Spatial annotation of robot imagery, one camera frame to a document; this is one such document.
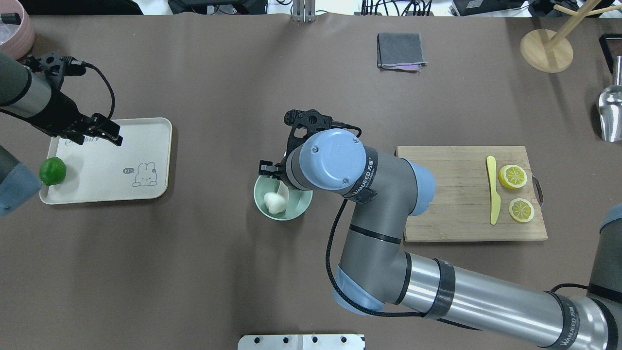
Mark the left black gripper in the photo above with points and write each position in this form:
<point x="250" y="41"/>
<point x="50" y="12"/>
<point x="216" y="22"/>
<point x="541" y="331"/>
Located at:
<point x="54" y="113"/>

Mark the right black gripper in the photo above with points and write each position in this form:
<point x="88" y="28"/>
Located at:
<point x="267" y="168"/>

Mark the white steamed bun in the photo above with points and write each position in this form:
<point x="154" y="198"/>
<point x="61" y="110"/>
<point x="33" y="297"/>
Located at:
<point x="275" y="202"/>

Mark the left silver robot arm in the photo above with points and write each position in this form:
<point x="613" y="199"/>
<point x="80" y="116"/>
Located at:
<point x="31" y="93"/>

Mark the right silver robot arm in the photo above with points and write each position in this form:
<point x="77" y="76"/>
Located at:
<point x="376" y="277"/>

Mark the mint green bowl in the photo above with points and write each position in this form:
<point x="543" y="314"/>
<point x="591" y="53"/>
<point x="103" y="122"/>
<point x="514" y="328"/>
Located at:
<point x="298" y="203"/>

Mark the pink bowl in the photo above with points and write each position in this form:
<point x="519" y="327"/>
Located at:
<point x="17" y="42"/>

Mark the cream rabbit tray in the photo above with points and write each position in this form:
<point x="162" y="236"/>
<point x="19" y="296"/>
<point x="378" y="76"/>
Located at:
<point x="100" y="171"/>

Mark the green lime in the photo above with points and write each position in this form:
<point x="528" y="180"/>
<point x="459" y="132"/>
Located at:
<point x="52" y="171"/>

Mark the grey folded cloth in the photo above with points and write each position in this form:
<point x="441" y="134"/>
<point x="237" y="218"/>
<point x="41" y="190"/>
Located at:
<point x="400" y="51"/>

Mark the bamboo cutting board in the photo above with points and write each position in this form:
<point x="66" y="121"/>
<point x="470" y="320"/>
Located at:
<point x="460" y="210"/>

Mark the yellow plastic knife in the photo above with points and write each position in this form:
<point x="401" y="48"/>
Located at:
<point x="495" y="199"/>

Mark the lemon slice near knife tip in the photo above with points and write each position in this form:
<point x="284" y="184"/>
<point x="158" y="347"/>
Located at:
<point x="521" y="210"/>

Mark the wooden mug tree stand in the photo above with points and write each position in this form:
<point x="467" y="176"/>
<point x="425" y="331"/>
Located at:
<point x="550" y="51"/>

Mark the stainless steel scoop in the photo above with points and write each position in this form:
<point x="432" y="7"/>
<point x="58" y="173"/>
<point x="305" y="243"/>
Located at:
<point x="610" y="106"/>

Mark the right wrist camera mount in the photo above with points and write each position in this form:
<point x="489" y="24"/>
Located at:
<point x="305" y="124"/>

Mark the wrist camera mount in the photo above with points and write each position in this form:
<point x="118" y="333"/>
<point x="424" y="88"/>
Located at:
<point x="56" y="67"/>
<point x="305" y="124"/>

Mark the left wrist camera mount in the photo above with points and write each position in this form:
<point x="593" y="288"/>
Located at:
<point x="56" y="67"/>

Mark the aluminium frame post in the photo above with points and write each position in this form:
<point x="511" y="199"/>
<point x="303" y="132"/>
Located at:
<point x="303" y="11"/>

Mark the lemon slice near knife handle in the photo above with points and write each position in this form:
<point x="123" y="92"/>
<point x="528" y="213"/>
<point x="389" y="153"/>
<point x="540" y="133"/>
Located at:
<point x="512" y="176"/>

